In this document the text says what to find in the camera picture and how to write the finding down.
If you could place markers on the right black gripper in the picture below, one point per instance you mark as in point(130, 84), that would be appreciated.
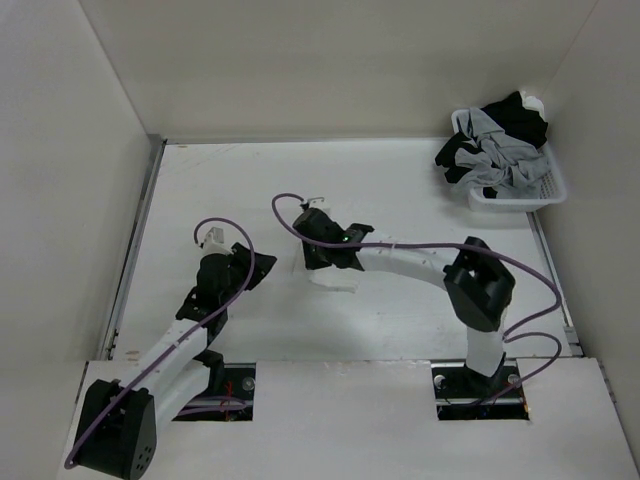
point(313, 261)

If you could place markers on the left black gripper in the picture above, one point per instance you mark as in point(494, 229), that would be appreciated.
point(263, 264)

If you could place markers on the white tank top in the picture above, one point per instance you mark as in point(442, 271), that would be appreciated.
point(329, 279)

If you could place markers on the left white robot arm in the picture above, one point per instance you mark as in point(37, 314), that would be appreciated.
point(121, 419)

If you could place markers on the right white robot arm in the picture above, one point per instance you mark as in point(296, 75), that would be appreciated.
point(479, 287)

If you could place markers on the grey tank top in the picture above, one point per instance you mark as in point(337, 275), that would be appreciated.
point(512, 167)

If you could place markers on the black tank top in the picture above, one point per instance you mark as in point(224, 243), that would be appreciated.
point(517, 121)

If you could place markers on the black garment at basket front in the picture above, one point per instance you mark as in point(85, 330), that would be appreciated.
point(450, 152)

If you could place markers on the white plastic basket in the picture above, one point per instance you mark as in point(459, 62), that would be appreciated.
point(552, 190)

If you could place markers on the white garment behind pile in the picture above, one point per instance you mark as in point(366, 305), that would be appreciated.
point(531, 102)

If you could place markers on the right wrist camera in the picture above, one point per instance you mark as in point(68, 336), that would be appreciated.
point(318, 202)

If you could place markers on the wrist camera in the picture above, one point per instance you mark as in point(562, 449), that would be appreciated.
point(213, 242)
point(318, 202)

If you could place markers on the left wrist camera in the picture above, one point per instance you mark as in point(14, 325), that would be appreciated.
point(213, 242)

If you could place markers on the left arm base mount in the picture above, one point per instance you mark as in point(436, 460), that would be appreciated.
point(229, 396)

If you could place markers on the left metal table rail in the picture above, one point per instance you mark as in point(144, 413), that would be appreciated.
point(111, 326)

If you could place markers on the metal table rail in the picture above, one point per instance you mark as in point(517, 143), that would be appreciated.
point(571, 334)
point(111, 326)

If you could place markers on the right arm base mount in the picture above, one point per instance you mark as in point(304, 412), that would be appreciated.
point(463, 395)

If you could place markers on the right metal table rail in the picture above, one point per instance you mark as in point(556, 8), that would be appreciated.
point(571, 334)

